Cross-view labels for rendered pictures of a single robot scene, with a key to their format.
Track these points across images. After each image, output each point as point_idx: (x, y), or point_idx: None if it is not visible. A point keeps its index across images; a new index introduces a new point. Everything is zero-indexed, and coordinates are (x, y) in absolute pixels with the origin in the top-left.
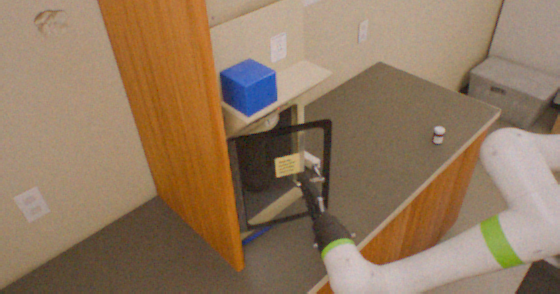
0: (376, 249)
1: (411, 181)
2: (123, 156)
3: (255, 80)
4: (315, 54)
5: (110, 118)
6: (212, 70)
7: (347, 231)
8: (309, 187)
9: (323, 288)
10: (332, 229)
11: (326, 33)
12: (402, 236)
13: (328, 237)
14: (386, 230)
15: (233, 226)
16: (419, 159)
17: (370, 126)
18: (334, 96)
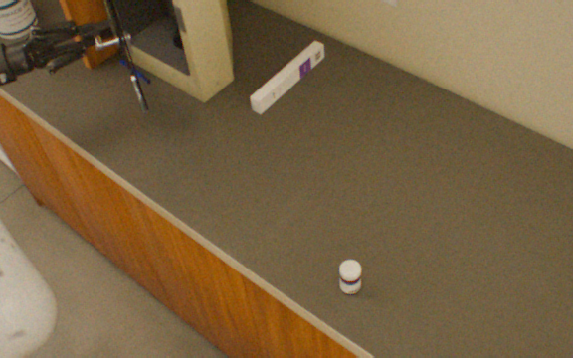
0: (181, 247)
1: (229, 234)
2: None
3: None
4: (486, 19)
5: None
6: None
7: None
8: (62, 22)
9: (95, 168)
10: None
11: (523, 0)
12: (247, 313)
13: None
14: (190, 242)
15: (62, 3)
16: (289, 251)
17: (385, 177)
18: (477, 120)
